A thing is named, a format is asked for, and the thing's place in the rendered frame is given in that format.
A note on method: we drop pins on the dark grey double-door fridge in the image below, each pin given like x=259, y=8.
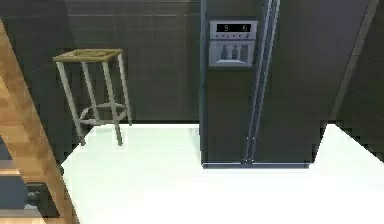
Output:
x=293, y=83

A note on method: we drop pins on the wooden seat metal stool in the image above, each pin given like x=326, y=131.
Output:
x=88, y=54

